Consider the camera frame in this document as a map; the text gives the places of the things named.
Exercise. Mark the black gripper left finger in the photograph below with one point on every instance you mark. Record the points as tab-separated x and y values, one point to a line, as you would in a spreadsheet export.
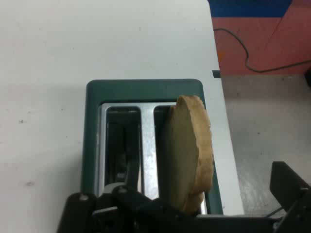
136	206

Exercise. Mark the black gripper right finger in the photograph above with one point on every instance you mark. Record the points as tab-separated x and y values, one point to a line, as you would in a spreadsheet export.
291	194

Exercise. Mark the toasted bread slice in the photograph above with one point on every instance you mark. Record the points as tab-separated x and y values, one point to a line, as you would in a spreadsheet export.
184	150

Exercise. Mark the dark green two-slot toaster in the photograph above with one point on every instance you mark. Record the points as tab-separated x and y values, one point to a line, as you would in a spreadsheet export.
145	90

